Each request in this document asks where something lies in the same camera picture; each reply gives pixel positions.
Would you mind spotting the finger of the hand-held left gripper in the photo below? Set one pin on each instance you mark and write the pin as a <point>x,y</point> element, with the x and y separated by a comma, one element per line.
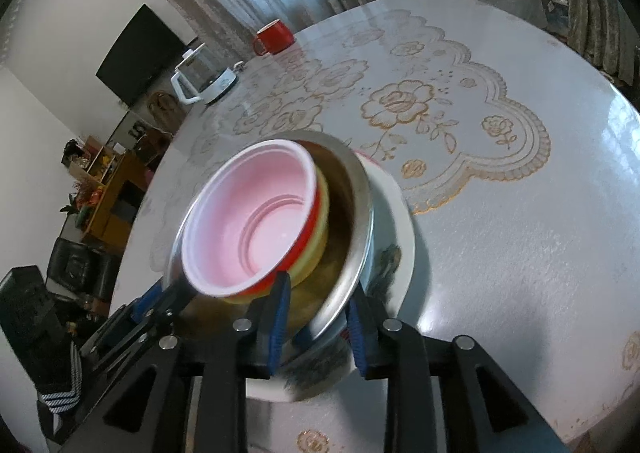
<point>160,305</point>
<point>112,330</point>

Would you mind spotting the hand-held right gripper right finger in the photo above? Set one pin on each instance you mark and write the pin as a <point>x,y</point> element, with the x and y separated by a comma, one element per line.
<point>356,338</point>

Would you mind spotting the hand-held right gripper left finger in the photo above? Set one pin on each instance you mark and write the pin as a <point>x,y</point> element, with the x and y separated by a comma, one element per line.
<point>277,333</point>

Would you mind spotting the large white plate red print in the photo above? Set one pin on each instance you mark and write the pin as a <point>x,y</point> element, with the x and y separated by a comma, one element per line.
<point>395,243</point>

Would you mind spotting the stainless steel bowl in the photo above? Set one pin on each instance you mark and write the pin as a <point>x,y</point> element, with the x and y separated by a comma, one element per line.
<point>350,233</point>

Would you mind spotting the red plastic bowl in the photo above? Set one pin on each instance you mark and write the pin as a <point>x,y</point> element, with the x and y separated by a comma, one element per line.
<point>250,213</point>

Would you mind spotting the white plate pink floral rim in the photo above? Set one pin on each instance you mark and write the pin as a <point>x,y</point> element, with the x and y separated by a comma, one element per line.
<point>364,156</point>

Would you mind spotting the black leather armchair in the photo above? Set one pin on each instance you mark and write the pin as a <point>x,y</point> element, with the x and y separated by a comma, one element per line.
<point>82,268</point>

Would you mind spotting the wooden desk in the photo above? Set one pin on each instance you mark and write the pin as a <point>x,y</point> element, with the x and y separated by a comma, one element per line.
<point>112,208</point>

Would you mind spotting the gold floral table cover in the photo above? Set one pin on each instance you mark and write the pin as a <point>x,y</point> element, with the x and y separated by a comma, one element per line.
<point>500,233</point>

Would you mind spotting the wooden chair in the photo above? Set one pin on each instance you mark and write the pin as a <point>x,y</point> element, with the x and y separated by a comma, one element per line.
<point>165,110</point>

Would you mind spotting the red mug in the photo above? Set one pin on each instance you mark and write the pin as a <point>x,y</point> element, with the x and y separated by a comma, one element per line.
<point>275,38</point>

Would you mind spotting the beige side curtain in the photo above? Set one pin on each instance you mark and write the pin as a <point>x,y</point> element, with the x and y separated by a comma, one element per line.
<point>595,23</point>

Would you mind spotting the black wall television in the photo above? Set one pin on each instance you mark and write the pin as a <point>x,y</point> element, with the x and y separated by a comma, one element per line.
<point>140,55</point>

